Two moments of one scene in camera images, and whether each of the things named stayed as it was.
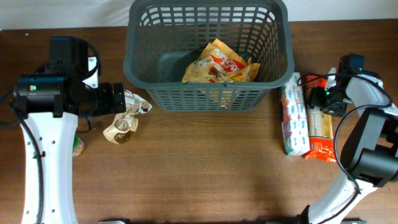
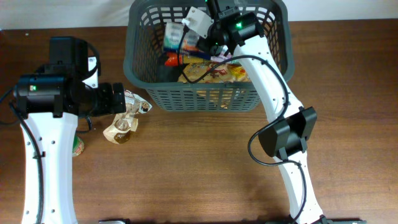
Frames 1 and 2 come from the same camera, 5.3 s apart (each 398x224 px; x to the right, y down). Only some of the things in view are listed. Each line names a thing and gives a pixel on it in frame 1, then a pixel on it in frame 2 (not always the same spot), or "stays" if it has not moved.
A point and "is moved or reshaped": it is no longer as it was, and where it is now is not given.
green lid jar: (78, 145) stays
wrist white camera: (331, 81) -> (198, 22)
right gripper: (314, 99) -> (206, 45)
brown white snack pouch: (124, 123) stays
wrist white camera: (92, 81) stays
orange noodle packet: (321, 145) -> (171, 58)
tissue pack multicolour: (295, 132) is moved or reshaped
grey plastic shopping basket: (164, 37) stays
